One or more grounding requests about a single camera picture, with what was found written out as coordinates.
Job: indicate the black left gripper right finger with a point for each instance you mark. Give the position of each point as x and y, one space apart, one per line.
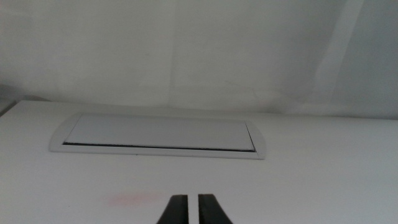
211 211

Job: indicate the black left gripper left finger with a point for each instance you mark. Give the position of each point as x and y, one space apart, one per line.
177 211

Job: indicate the white fabric backdrop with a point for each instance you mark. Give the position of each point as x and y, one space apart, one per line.
186 46

